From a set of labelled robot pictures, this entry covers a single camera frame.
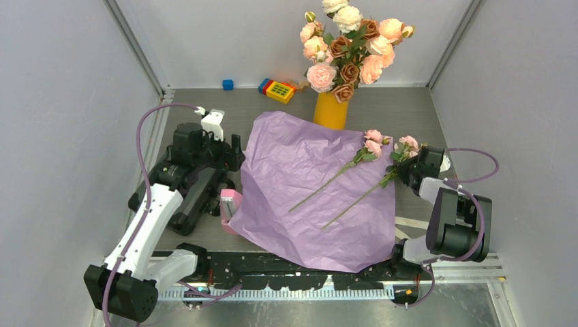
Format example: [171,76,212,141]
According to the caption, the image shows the pink toy toaster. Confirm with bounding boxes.
[219,189,242,235]

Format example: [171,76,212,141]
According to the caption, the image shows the yellow vase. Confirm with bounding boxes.
[313,93,349,129]

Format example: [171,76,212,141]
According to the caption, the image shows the peach rose stem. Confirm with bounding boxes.
[360,54,384,84]
[379,18,415,67]

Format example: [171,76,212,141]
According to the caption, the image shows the cream rose stem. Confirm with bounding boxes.
[366,35,393,57]

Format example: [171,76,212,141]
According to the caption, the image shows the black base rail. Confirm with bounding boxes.
[183,251,431,291]

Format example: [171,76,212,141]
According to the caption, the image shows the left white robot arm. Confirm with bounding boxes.
[84,123,245,324]

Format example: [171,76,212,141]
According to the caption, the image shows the blue cube block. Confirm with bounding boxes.
[222,79,234,91]

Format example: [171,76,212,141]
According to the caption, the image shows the purple wrapping paper sheet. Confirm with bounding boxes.
[230,112,395,273]

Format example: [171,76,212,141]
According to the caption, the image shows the black hard case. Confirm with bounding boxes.
[145,149,235,236]

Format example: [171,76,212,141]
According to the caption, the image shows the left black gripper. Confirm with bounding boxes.
[193,129,244,172]

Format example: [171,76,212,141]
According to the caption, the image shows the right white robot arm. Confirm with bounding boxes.
[389,146,493,280]

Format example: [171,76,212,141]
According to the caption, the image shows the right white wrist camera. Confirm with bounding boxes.
[440,153,451,172]

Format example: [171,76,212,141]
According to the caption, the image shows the pink roses stem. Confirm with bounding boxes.
[288,129,392,213]
[321,136,421,230]

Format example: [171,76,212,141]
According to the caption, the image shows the peach roses in vase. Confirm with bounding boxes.
[299,1,363,94]

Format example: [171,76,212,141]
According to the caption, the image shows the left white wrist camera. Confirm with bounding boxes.
[194,106,225,142]

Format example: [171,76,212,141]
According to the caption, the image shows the beige ribbon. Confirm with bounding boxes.
[395,216,429,240]

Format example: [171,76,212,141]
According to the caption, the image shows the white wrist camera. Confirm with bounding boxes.
[194,106,225,142]
[440,153,451,172]

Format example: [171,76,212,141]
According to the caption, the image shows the brown roses stem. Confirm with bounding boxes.
[329,19,380,103]

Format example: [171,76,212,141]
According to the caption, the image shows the yellow toy block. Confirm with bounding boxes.
[258,78,296,104]

